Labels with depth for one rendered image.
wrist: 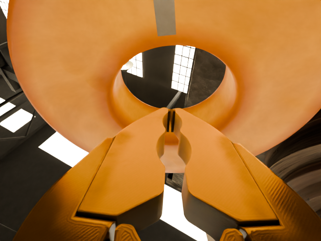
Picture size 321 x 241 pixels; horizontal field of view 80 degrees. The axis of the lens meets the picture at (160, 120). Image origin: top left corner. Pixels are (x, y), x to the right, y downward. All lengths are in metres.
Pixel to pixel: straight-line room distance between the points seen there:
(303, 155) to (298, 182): 0.06
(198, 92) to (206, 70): 0.08
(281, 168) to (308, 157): 0.06
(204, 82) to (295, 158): 0.27
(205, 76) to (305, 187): 0.32
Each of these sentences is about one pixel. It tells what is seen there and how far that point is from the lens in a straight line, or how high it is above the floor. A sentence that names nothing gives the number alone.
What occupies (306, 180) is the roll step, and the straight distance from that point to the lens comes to 0.46.
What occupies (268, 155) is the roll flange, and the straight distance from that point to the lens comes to 0.54.
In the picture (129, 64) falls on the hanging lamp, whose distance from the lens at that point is 6.99.
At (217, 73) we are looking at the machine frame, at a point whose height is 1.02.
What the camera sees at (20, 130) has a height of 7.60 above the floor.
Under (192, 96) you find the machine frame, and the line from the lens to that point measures 0.58.
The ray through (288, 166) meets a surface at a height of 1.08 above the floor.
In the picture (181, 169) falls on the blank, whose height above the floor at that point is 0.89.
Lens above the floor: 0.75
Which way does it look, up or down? 47 degrees up
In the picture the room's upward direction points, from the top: 176 degrees counter-clockwise
